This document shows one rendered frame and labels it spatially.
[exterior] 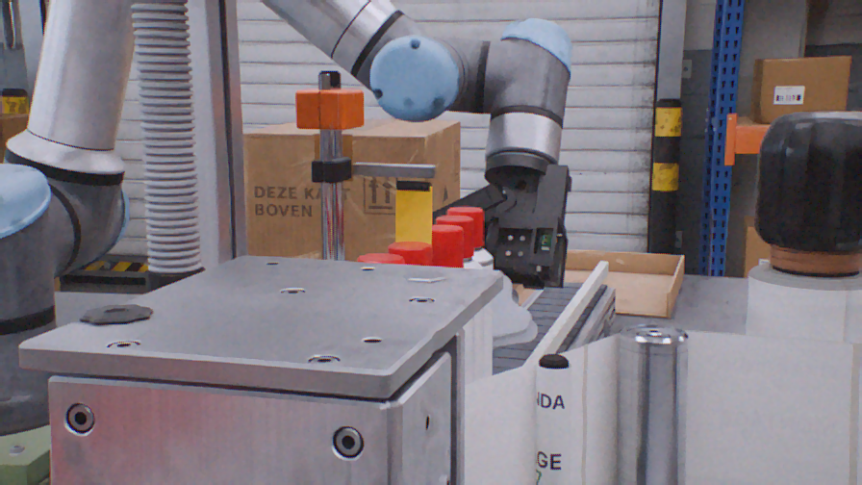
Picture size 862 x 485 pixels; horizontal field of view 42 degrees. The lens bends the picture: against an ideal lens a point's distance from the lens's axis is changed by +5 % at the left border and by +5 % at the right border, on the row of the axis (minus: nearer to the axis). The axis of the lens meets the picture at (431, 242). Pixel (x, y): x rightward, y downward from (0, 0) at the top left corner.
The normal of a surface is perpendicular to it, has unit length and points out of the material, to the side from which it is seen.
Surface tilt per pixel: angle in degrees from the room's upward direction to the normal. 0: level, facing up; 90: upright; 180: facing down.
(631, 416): 90
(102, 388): 90
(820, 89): 90
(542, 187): 60
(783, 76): 90
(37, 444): 1
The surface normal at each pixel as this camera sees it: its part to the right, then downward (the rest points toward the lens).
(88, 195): 0.62, 0.34
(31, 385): 0.75, -0.17
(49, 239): 0.99, 0.00
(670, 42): -0.19, 0.18
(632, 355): -0.77, 0.11
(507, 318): -0.25, -0.29
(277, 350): 0.00, -0.98
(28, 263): 0.87, 0.11
